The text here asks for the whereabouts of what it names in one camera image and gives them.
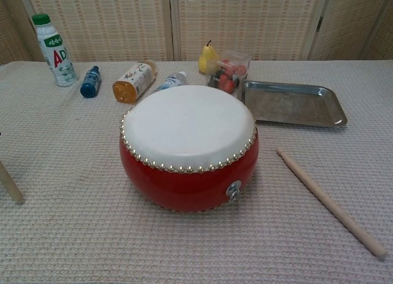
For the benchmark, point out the white bottle green cap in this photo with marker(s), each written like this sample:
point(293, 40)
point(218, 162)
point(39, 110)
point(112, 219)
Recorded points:
point(58, 57)

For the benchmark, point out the bamboo folding screen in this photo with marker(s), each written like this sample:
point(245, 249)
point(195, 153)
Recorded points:
point(107, 26)

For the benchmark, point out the clear box red items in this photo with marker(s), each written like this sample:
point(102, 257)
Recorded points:
point(230, 72)

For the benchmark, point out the beige woven tablecloth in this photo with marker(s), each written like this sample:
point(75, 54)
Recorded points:
point(76, 235)

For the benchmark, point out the rectangular metal tray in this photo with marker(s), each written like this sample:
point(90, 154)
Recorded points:
point(291, 106)

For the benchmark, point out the amber tea bottle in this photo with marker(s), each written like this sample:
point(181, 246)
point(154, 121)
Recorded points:
point(135, 80)

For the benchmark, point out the clear water bottle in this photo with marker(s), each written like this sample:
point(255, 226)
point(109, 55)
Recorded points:
point(172, 81)

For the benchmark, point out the small blue bottle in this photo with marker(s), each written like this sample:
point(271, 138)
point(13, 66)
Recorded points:
point(90, 84)

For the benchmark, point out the red and white drum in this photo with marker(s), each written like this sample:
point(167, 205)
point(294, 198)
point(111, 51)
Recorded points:
point(187, 124)

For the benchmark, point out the yellow toy pear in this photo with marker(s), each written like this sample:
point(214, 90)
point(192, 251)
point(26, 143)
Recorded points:
point(207, 58)

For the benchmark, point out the wooden drumstick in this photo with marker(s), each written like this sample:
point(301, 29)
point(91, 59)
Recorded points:
point(12, 186)
point(328, 199)

